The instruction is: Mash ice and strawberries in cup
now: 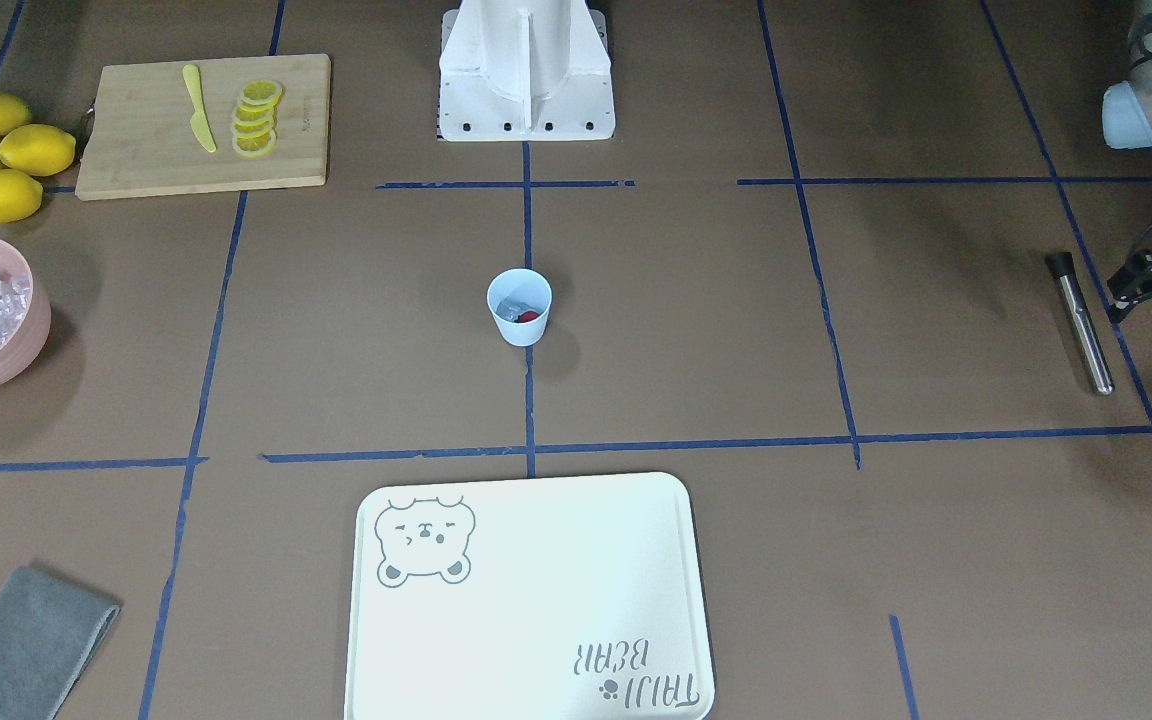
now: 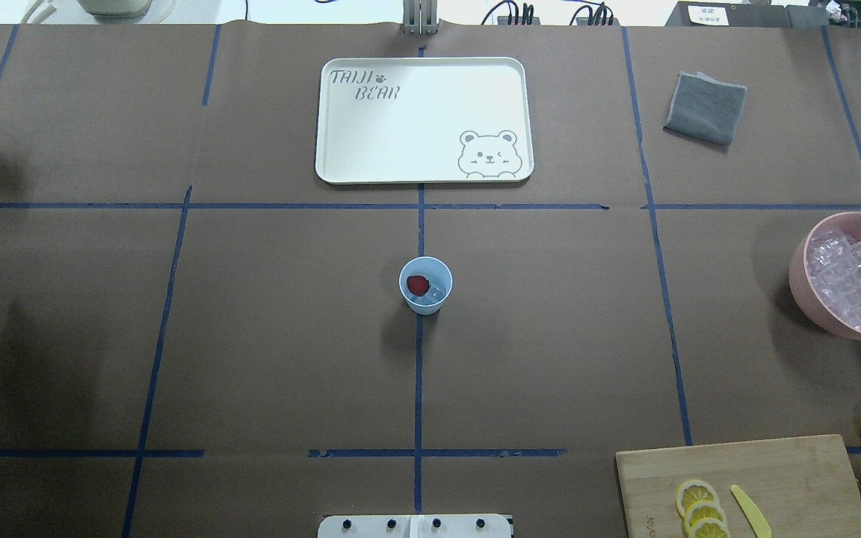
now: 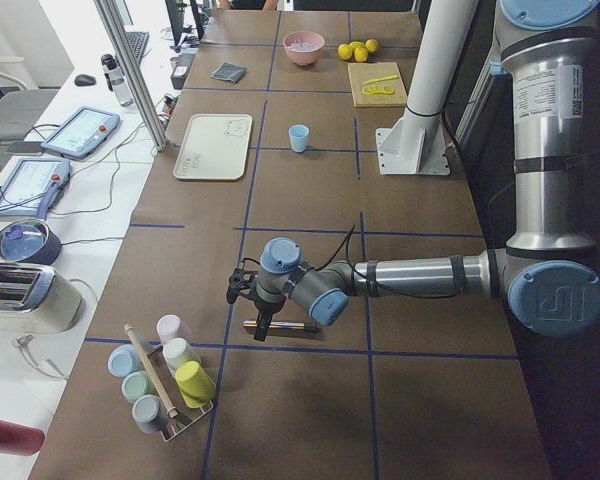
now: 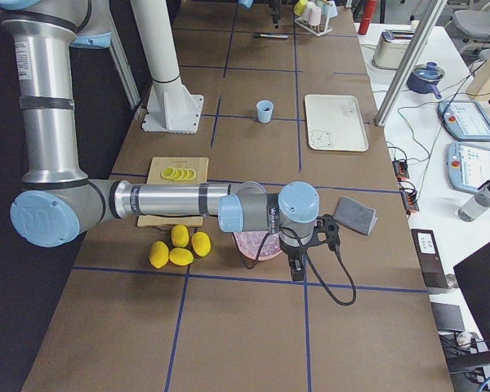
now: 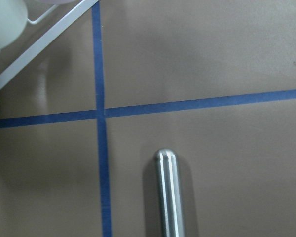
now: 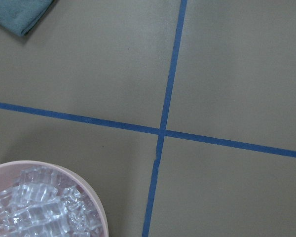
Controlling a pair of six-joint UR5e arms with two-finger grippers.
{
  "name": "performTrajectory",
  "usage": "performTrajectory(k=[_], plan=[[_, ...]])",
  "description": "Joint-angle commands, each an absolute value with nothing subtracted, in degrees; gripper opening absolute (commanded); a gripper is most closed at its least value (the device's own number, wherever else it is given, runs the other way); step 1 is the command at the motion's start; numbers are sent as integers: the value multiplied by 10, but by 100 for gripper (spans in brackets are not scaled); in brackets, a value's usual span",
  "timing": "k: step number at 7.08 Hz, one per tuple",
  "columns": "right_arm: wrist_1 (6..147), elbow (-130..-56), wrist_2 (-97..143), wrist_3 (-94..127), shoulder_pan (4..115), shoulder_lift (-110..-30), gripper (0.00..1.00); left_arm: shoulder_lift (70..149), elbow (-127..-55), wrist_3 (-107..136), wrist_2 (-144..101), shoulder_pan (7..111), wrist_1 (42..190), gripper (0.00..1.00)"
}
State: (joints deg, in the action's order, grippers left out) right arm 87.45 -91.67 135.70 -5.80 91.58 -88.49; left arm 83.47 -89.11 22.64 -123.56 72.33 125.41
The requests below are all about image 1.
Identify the steel muddler black head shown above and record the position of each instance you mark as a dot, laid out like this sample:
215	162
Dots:
1061	267

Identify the light blue cup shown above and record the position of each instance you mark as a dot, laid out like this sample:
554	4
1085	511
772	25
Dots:
519	300

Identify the cream bear tray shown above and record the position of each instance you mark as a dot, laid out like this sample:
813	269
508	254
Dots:
550	598

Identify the lemon slices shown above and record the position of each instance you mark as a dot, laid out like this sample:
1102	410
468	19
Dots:
253	121

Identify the yellow plastic knife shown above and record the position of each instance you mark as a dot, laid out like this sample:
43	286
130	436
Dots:
198	122

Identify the wooden cutting board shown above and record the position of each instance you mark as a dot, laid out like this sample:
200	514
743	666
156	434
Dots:
142	144

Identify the grey folded cloth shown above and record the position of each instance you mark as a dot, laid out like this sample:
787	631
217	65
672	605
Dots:
49	631

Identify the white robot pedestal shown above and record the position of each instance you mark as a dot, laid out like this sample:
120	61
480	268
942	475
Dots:
515	71

